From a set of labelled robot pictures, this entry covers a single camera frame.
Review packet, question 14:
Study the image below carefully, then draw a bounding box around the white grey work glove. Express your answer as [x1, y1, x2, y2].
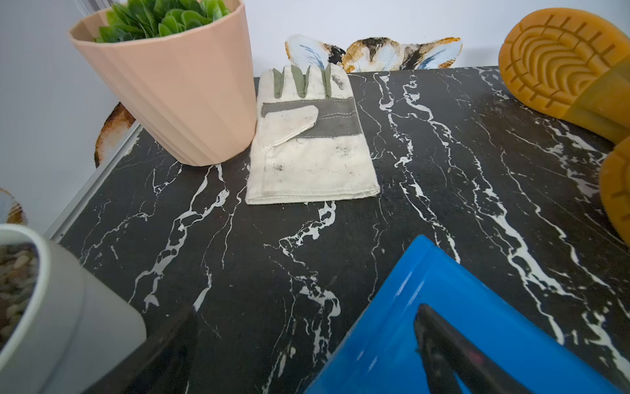
[245, 65, 381, 205]

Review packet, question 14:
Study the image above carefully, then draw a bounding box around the small white plant pot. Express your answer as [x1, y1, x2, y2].
[1, 224, 147, 393]

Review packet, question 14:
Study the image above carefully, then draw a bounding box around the blue rubber boot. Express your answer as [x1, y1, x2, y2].
[498, 8, 629, 144]
[308, 236, 615, 393]
[600, 138, 629, 245]

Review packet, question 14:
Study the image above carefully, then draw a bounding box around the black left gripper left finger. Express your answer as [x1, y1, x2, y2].
[85, 306, 199, 393]

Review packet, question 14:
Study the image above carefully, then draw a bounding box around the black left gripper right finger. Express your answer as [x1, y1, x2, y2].
[414, 304, 530, 393]

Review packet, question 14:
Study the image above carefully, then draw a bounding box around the pink ribbed plant pot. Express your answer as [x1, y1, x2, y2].
[69, 1, 257, 167]

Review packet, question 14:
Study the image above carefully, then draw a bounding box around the green plant in pink pot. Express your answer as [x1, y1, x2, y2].
[94, 0, 231, 44]

